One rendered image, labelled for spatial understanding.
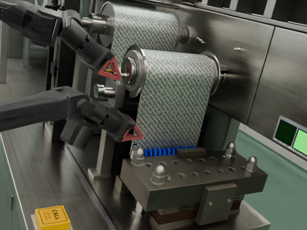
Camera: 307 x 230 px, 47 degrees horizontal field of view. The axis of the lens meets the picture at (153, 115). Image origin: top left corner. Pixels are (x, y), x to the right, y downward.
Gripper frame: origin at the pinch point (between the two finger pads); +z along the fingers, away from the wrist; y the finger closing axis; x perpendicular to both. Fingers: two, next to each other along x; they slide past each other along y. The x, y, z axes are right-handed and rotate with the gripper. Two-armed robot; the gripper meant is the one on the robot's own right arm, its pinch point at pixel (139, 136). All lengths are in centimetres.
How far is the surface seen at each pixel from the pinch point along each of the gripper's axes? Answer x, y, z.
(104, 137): -7.0, -8.5, -4.2
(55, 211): -24.7, 8.6, -15.3
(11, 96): -27, -82, -11
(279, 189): -2, -92, 237
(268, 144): 29, -160, 281
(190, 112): 13.5, 0.3, 11.0
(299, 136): 24.2, 28.2, 20.9
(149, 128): 3.5, 0.2, 1.2
